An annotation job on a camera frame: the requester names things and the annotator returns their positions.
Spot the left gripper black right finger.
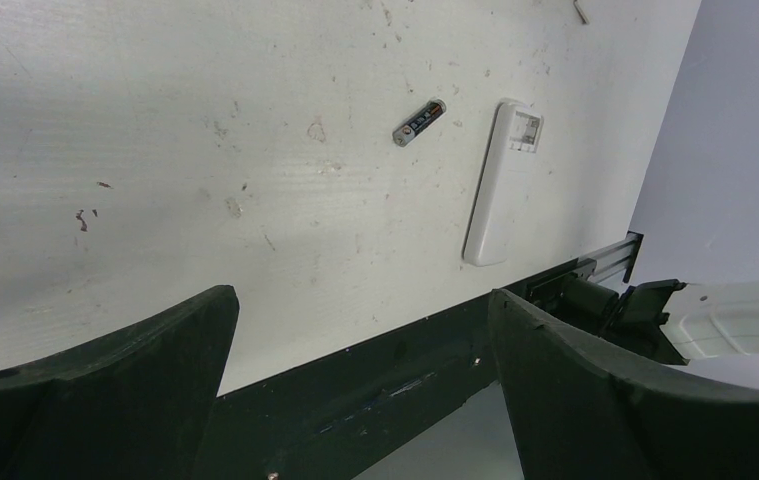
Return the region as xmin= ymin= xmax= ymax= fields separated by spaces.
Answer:
xmin=487 ymin=289 xmax=759 ymax=479

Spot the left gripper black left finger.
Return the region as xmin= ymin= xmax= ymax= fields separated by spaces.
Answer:
xmin=0 ymin=285 xmax=239 ymax=479

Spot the white remote control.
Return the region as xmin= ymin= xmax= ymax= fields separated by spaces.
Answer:
xmin=463 ymin=100 xmax=543 ymax=267

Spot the black orange battery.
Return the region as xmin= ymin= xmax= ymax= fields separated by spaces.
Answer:
xmin=392 ymin=99 xmax=447 ymax=147

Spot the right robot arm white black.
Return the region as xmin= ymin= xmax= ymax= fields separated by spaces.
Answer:
xmin=522 ymin=273 xmax=759 ymax=365

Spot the aluminium frame rail right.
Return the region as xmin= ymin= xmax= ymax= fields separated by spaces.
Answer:
xmin=577 ymin=231 xmax=644 ymax=284

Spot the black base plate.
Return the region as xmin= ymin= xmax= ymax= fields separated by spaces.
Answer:
xmin=193 ymin=256 xmax=599 ymax=480

